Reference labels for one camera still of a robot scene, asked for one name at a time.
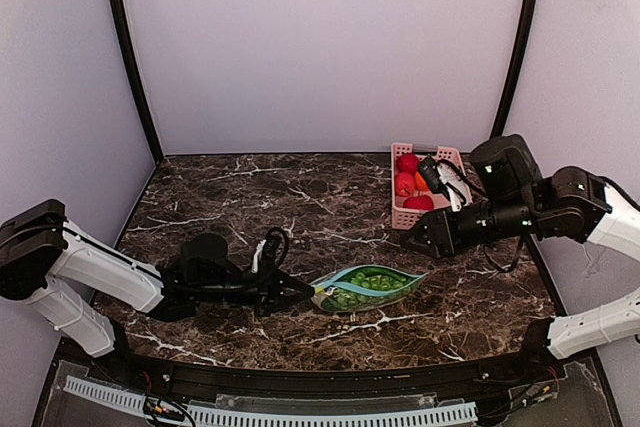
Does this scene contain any green grapes toy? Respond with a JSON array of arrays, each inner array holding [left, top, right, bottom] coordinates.
[[324, 267, 413, 312]]

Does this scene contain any clear zip top bag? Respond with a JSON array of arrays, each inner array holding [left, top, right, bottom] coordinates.
[[311, 265, 426, 314]]

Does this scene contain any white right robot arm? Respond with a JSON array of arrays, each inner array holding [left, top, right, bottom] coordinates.
[[401, 134, 639, 359]]

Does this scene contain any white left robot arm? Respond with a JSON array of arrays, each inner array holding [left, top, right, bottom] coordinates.
[[1, 199, 315, 358]]

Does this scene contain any pink plastic basket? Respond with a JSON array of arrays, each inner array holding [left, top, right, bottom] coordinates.
[[391, 142, 465, 230]]

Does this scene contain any red strawberry toy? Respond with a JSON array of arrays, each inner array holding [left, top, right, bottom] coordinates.
[[403, 195, 435, 211]]

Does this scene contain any orange tangerine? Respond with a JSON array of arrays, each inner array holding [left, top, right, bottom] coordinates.
[[414, 172, 429, 192]]

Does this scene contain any red apple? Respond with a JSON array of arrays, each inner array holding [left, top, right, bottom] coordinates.
[[394, 172, 416, 198]]

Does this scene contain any red pepper toy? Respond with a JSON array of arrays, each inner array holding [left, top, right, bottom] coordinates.
[[395, 153, 421, 175]]

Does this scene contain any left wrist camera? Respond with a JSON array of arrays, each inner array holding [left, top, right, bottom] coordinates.
[[250, 227, 290, 275]]

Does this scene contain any black front frame rail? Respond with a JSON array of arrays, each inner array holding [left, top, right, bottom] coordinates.
[[90, 309, 563, 406]]

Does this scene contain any grey slotted cable duct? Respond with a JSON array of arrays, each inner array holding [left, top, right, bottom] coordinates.
[[64, 375, 479, 427]]

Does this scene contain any black right frame post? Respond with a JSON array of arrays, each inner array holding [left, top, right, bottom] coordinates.
[[490, 0, 537, 138]]

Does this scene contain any black frame post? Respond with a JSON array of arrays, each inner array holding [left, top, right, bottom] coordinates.
[[109, 0, 165, 165], [490, 0, 537, 138]]

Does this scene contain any black left frame post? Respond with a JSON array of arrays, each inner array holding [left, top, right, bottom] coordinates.
[[109, 0, 165, 165]]

